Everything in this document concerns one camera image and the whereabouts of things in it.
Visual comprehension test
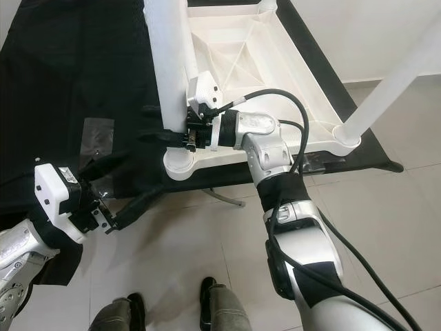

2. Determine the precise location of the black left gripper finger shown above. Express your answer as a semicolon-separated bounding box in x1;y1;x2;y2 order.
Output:
86;148;133;184
110;183;167;232

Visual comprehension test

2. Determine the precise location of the clear tape strip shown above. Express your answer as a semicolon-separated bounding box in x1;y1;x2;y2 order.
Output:
81;117;114;165

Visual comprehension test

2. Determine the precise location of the grey metal table leg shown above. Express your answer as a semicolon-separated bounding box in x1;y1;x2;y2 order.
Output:
203;188;245;208

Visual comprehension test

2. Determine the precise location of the black tablecloth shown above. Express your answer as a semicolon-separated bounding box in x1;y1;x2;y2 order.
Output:
0;0;404;287

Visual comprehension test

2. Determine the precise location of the white plastic table top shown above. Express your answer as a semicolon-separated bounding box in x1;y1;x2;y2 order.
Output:
162;0;362;181

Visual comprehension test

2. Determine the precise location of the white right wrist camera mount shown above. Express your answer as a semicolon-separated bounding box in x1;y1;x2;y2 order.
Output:
187;69;225;149

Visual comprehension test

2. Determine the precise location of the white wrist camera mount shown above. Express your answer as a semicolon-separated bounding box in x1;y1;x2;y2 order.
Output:
187;69;225;149
34;162;87;243

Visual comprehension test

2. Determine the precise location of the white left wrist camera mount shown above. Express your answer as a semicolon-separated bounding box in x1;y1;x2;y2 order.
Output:
34;162;87;243

